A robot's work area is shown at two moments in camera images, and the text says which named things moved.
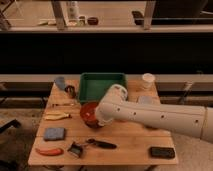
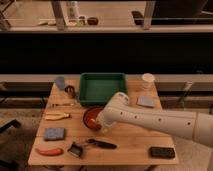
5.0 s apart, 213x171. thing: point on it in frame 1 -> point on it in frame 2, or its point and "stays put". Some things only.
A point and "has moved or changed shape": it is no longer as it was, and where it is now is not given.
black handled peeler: [102, 143] stays put
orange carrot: [50, 151] stays put
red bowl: [88, 111] has moved or changed shape
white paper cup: [148, 80] stays put
